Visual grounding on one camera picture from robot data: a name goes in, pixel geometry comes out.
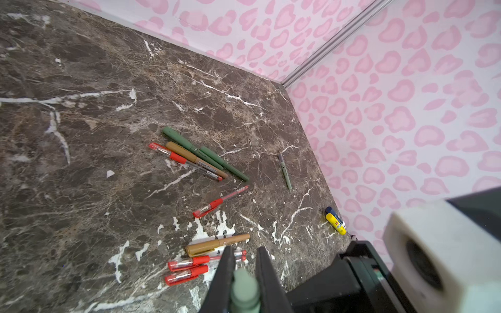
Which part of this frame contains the red gel pen pair lower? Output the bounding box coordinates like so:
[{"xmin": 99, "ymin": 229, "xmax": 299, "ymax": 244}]
[{"xmin": 164, "ymin": 256, "xmax": 247, "ymax": 286}]

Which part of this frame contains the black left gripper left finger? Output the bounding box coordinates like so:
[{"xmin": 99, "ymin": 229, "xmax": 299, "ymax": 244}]
[{"xmin": 198, "ymin": 246, "xmax": 236, "ymax": 313}]

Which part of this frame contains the single red gel pen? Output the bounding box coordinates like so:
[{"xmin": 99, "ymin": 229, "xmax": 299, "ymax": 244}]
[{"xmin": 193, "ymin": 185, "xmax": 249, "ymax": 219}]

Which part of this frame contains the red gel pen far cluster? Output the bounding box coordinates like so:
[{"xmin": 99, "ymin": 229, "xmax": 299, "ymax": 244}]
[{"xmin": 149, "ymin": 143, "xmax": 223, "ymax": 181}]

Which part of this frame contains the green pen far long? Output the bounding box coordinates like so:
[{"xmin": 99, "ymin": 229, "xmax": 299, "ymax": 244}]
[{"xmin": 163, "ymin": 127, "xmax": 223, "ymax": 170}]

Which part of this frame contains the green pen far short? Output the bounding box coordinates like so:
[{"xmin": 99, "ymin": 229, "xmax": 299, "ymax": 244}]
[{"xmin": 200, "ymin": 146, "xmax": 249, "ymax": 181}]

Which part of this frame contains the brown pen far cluster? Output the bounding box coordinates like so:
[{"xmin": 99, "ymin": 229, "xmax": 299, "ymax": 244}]
[{"xmin": 166, "ymin": 142, "xmax": 228, "ymax": 179}]

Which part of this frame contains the aluminium frame corner post right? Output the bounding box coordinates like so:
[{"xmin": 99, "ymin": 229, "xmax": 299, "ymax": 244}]
[{"xmin": 281, "ymin": 0, "xmax": 393, "ymax": 88}]

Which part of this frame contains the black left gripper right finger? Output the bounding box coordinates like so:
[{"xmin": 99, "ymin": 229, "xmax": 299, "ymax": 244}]
[{"xmin": 256, "ymin": 246, "xmax": 294, "ymax": 313}]

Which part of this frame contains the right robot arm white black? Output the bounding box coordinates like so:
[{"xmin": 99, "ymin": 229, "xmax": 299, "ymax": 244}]
[{"xmin": 287, "ymin": 188, "xmax": 500, "ymax": 312}]

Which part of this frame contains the brown pen beside red pair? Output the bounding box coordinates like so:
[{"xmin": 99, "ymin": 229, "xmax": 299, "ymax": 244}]
[{"xmin": 185, "ymin": 234, "xmax": 250, "ymax": 257}]

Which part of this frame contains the red gel pen pair upper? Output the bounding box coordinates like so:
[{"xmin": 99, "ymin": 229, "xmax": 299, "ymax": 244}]
[{"xmin": 168, "ymin": 254, "xmax": 222, "ymax": 272}]

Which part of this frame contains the red gel pen pair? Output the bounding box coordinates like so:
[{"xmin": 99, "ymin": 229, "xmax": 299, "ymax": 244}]
[
  {"xmin": 164, "ymin": 256, "xmax": 247, "ymax": 286},
  {"xmin": 168, "ymin": 254, "xmax": 222, "ymax": 272}
]

